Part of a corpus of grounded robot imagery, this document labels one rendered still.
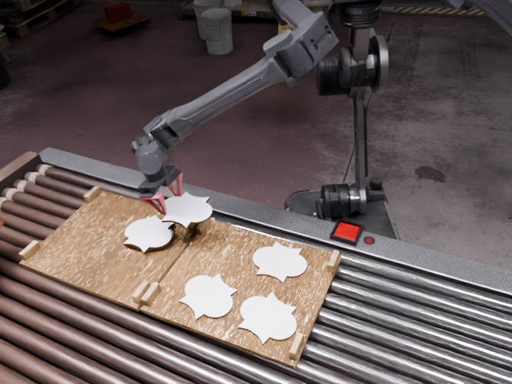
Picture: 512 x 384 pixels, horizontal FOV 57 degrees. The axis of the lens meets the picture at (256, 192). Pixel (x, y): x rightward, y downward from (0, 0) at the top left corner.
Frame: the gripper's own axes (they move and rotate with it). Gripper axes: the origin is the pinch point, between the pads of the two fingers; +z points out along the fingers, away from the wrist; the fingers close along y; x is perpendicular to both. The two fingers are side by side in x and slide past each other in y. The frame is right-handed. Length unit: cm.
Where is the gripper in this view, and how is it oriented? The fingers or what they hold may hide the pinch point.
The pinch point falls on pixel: (171, 203)
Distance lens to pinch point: 130.8
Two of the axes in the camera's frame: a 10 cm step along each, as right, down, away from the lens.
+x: -8.7, 0.1, 5.0
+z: 3.0, 8.1, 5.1
